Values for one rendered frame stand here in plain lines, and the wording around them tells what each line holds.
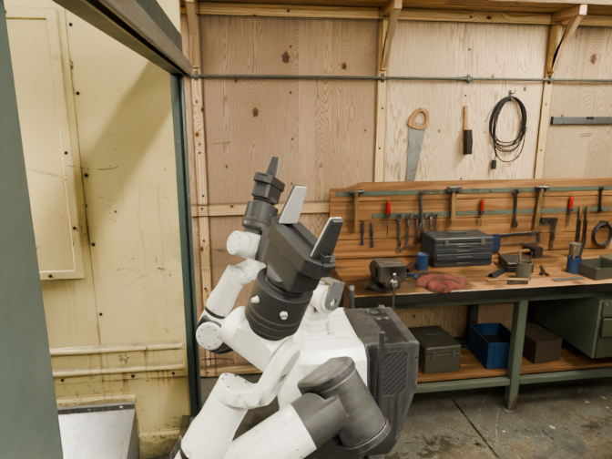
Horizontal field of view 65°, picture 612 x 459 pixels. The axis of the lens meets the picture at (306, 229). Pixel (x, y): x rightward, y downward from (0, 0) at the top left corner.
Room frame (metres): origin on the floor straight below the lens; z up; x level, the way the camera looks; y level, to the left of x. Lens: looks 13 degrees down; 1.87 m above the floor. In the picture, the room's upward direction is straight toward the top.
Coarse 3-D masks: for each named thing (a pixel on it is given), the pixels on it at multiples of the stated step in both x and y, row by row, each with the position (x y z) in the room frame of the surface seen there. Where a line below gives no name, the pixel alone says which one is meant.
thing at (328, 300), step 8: (328, 280) 0.97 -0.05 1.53; (336, 280) 0.98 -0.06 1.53; (328, 288) 0.97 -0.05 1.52; (336, 288) 0.97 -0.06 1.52; (320, 296) 0.96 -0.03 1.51; (328, 296) 0.96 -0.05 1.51; (336, 296) 0.97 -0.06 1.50; (320, 304) 0.96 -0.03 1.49; (328, 304) 0.95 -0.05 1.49; (336, 304) 0.97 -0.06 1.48; (328, 312) 0.97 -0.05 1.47
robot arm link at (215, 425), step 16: (208, 400) 0.69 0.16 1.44; (208, 416) 0.67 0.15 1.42; (224, 416) 0.66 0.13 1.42; (240, 416) 0.67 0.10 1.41; (192, 432) 0.67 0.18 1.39; (208, 432) 0.66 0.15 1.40; (224, 432) 0.66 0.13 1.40; (176, 448) 0.72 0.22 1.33; (192, 448) 0.66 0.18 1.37; (208, 448) 0.65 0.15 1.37; (224, 448) 0.66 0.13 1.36
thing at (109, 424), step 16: (64, 416) 1.50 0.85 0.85; (80, 416) 1.51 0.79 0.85; (96, 416) 1.51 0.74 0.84; (112, 416) 1.51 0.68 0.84; (128, 416) 1.52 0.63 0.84; (64, 432) 1.45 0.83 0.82; (80, 432) 1.46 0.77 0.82; (96, 432) 1.46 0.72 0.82; (112, 432) 1.46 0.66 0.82; (128, 432) 1.46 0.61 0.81; (64, 448) 1.40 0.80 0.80; (80, 448) 1.40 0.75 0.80; (96, 448) 1.41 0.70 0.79; (112, 448) 1.41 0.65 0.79; (128, 448) 1.42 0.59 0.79
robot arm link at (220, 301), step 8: (224, 280) 1.26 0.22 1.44; (216, 288) 1.27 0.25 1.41; (224, 288) 1.25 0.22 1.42; (232, 288) 1.25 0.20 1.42; (240, 288) 1.27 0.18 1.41; (216, 296) 1.25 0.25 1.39; (224, 296) 1.25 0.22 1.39; (232, 296) 1.26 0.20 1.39; (208, 304) 1.26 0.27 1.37; (216, 304) 1.25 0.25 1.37; (224, 304) 1.25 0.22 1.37; (232, 304) 1.26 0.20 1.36; (208, 312) 1.25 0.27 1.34; (216, 312) 1.24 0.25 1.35; (224, 312) 1.25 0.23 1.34; (200, 320) 1.23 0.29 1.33; (208, 320) 1.22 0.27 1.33; (216, 320) 1.24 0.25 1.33; (224, 320) 1.26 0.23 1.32
